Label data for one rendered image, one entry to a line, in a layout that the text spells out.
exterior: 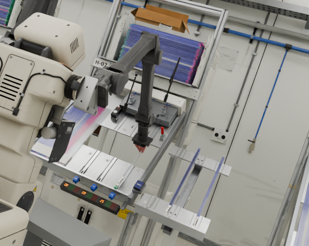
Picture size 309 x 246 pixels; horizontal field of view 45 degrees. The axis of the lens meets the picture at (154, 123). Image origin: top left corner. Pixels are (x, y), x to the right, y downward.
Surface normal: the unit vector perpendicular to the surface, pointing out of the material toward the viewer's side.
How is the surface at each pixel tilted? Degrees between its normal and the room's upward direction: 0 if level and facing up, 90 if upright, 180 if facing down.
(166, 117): 45
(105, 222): 90
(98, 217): 90
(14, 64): 82
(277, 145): 90
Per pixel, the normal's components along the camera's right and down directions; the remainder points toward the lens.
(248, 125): -0.30, -0.05
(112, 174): 0.02, -0.71
